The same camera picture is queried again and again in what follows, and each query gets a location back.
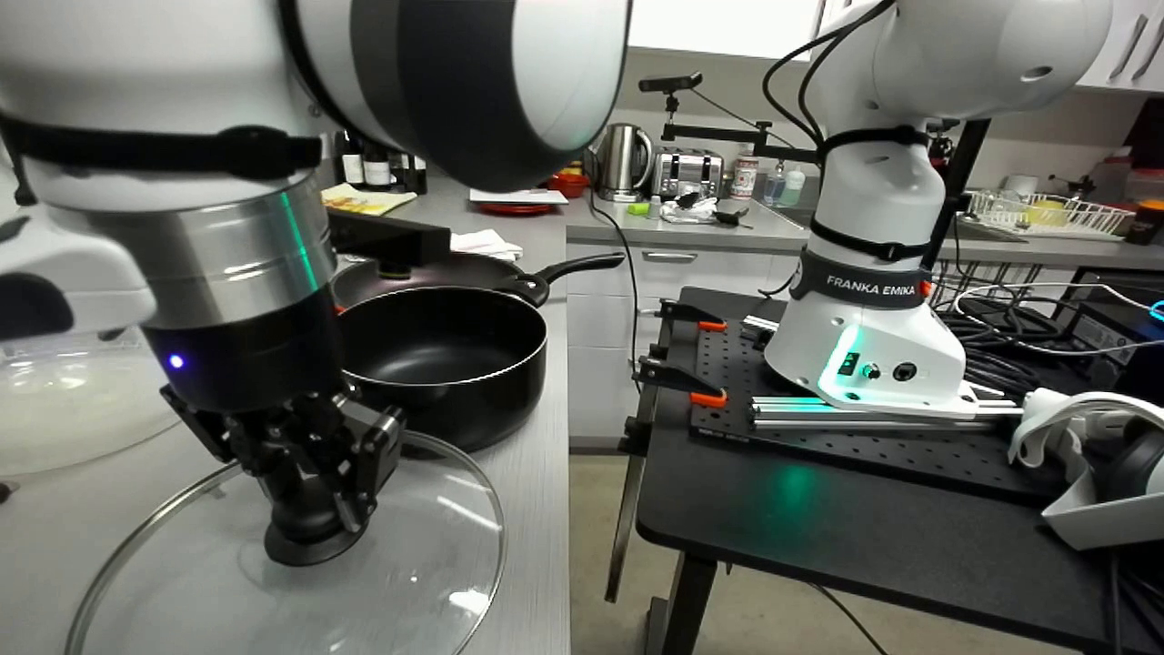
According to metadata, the grey base cabinet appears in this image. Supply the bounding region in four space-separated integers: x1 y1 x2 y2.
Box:
563 232 811 454

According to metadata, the red plate with white board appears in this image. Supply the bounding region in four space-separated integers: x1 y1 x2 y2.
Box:
466 185 571 219

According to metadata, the glass lid with black knob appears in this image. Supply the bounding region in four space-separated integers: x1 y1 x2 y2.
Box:
61 430 507 655

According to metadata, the black clamp with orange handle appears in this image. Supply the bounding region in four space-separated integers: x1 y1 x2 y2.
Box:
650 296 731 340
638 358 731 415

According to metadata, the black camera on stand arm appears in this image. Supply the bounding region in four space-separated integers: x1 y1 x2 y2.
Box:
638 68 839 166

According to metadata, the black robot table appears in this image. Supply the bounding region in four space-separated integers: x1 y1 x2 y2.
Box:
600 285 1164 655

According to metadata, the black cooking pot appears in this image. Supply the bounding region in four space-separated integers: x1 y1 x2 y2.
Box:
330 287 553 454

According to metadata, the clear plastic bottle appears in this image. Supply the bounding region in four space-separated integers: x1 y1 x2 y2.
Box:
775 160 811 212

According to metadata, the small red bowl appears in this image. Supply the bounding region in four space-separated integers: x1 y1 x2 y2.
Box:
547 165 592 200

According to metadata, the aluminium rail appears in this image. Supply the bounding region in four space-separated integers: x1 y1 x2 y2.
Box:
748 394 1032 430

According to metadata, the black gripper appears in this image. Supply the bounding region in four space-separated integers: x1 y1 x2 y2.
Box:
142 287 412 537

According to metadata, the grey power cable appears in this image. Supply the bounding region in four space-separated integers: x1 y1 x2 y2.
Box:
589 196 649 377

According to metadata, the steel toaster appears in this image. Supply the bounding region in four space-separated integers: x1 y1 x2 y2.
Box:
650 147 726 202

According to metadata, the flat white towel red stripe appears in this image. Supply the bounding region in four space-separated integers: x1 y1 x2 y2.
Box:
446 227 527 269

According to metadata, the yellow bag with red print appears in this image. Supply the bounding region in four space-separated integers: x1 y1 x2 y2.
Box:
321 179 422 223

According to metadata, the white dish rack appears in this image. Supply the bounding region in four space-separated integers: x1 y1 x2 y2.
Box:
969 179 1139 244

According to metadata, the steel electric kettle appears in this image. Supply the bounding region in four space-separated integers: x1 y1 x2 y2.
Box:
592 120 658 202

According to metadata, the black frying pan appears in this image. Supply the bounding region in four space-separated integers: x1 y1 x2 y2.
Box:
333 247 628 319

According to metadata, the black cable bundle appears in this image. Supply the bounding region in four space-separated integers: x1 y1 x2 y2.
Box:
937 269 1164 367

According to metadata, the white headset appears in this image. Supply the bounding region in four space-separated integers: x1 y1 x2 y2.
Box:
1005 387 1164 558

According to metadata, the black stand pole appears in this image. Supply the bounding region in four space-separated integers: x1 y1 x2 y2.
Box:
925 114 997 287

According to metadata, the white wall cabinet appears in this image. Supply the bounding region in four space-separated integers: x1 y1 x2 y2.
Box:
1069 0 1164 99
626 0 869 67

